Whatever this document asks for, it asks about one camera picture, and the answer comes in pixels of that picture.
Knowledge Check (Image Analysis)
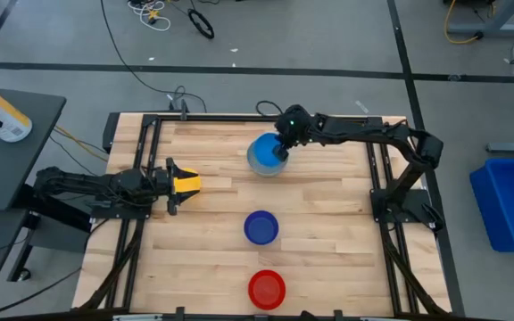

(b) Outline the long black floor cable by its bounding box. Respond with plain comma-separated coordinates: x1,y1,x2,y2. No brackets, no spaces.
99,0,208,113

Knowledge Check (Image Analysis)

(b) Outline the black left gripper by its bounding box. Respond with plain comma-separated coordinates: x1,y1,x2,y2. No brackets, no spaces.
149,157,202,217

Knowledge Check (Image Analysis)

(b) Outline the yellow floor cable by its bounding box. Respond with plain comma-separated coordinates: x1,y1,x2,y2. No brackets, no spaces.
443,0,482,45

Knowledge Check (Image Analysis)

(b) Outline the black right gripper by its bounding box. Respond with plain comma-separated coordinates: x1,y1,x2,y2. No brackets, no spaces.
272,104,319,161

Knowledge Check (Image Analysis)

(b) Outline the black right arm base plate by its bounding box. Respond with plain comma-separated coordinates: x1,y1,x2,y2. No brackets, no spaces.
369,187,441,224

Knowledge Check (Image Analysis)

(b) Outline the dark blue plastic bowl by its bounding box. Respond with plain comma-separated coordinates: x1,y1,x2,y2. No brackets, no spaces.
243,210,280,246

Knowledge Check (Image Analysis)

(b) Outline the white canister yellow label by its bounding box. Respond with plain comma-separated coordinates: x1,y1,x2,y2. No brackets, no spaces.
0,77,33,144

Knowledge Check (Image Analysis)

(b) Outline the thin yellow cable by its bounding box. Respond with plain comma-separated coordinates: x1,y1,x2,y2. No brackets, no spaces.
53,125,110,162

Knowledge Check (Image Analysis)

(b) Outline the blue plastic bin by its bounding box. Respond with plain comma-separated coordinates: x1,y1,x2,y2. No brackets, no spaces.
468,157,514,253

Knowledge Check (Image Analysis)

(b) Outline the thin black cable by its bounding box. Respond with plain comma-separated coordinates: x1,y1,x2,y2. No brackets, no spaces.
48,135,98,177

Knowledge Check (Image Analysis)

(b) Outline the black cable ring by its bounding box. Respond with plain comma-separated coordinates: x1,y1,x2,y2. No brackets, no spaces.
187,8,216,40

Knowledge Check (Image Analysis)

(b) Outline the black diagonal frame strut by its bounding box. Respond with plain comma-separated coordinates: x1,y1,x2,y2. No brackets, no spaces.
380,222,451,316
77,217,145,313

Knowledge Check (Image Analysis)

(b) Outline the red plastic bowl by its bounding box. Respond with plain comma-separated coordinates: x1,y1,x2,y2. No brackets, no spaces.
247,268,287,311

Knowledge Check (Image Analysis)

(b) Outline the black aluminium table frame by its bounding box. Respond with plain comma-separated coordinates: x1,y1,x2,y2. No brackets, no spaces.
73,111,452,321

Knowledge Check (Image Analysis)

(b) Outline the black cable loop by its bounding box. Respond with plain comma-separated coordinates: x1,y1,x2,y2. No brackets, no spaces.
255,100,285,118

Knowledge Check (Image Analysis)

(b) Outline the black side table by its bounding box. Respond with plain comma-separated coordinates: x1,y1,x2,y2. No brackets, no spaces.
0,86,68,211

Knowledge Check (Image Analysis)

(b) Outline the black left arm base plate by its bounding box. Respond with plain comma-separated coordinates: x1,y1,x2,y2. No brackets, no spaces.
88,202,152,220

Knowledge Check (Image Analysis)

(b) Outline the black power plug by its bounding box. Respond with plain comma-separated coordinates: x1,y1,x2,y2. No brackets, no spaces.
167,85,192,121

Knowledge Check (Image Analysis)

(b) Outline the white coiled cable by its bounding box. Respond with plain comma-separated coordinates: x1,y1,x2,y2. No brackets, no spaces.
127,0,172,33

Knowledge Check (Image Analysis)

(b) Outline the light blue plastic bowl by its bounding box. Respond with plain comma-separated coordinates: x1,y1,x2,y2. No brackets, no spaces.
248,132,286,169

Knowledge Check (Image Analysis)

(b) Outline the large white bowl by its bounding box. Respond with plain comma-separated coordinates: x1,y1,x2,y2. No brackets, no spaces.
245,140,290,177

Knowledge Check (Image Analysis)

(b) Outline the grey desk leg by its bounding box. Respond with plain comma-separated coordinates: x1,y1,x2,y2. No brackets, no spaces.
445,0,514,37

